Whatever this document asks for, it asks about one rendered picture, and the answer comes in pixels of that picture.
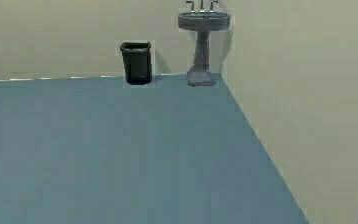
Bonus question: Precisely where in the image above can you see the black waste bin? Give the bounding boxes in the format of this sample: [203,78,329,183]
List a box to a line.
[119,41,153,86]

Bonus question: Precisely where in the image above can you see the grey pedestal sink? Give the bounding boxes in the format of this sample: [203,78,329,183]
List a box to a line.
[177,0,231,88]

